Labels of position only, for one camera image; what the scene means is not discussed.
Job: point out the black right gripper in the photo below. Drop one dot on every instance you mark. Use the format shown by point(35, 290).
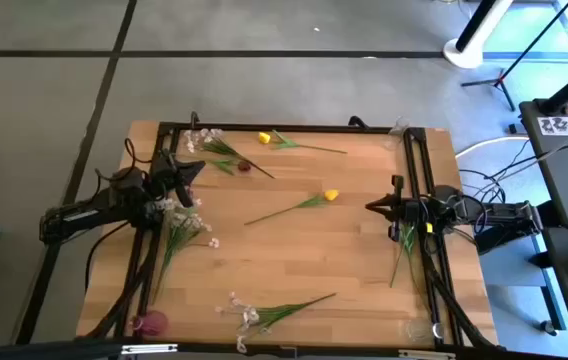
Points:
point(411, 210)

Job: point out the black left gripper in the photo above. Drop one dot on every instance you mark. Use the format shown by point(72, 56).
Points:
point(166, 175)

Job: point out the yellow artificial tulip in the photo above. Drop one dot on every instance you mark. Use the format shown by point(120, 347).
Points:
point(407, 238)
point(264, 138)
point(332, 195)

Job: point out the white blossom spray green stems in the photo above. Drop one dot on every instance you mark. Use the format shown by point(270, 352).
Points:
point(274, 315)
point(180, 235)
point(216, 146)

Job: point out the dark red artificial tulip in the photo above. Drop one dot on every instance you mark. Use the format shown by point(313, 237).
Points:
point(244, 166)

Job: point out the round clear glass vase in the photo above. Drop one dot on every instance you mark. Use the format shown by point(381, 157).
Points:
point(421, 330)

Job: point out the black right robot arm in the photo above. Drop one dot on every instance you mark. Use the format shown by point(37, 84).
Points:
point(504, 215)

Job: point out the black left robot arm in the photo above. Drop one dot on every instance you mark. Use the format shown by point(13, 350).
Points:
point(89, 212)

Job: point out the tall clear glass vase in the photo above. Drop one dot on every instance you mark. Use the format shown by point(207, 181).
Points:
point(395, 137)

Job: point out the purple glass vase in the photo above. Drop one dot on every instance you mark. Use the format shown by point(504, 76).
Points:
point(151, 323)

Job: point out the black table clamp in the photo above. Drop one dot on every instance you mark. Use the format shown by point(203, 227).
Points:
point(359, 122)
point(194, 120)

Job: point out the small black floor box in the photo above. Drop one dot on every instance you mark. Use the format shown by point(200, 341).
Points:
point(513, 128)

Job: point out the white floor stand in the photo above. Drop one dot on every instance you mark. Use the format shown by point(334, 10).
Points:
point(464, 55)

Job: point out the thin black tripod stand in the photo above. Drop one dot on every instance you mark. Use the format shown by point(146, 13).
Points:
point(500, 80)

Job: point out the black caster wheel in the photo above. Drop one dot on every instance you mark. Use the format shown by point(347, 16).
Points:
point(548, 328)

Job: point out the black pole on white stand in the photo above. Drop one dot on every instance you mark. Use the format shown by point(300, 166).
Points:
point(476, 25)

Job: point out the black crossbar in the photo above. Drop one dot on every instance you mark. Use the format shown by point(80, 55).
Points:
point(39, 350)

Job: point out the black aluminium table frame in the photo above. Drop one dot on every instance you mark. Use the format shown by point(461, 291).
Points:
point(289, 128)

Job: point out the silver metal bracket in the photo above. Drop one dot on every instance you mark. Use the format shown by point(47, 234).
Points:
point(149, 348)
point(426, 354)

